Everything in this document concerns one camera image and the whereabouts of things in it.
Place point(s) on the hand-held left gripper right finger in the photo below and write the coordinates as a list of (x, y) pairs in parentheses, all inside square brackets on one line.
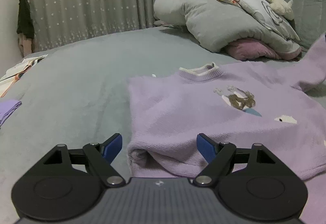
[(205, 147)]

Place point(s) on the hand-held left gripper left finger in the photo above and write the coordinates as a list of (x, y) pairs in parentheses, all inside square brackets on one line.
[(113, 147)]

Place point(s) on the lilac knit sweater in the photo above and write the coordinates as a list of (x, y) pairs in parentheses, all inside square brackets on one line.
[(178, 111)]

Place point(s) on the grey bed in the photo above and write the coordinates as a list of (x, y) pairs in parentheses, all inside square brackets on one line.
[(76, 86)]

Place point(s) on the folded purple cloth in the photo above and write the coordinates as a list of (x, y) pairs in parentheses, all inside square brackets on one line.
[(7, 109)]

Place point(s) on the white printed cloth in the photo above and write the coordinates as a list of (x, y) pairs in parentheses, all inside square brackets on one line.
[(15, 71)]

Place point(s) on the striped cloth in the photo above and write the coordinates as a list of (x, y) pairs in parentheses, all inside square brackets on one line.
[(165, 23)]

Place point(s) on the grey and pink quilt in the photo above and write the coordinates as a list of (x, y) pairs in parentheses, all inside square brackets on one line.
[(203, 17)]

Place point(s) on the pink hanging garment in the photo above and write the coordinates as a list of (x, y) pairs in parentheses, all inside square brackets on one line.
[(24, 46)]

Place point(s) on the grey cartoon print pillow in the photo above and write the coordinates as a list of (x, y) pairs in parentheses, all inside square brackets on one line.
[(254, 2)]

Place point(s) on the dark hanging garment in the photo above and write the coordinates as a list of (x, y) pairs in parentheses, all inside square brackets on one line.
[(24, 20)]

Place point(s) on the cream plush toy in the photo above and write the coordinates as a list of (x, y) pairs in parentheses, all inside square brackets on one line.
[(275, 0)]

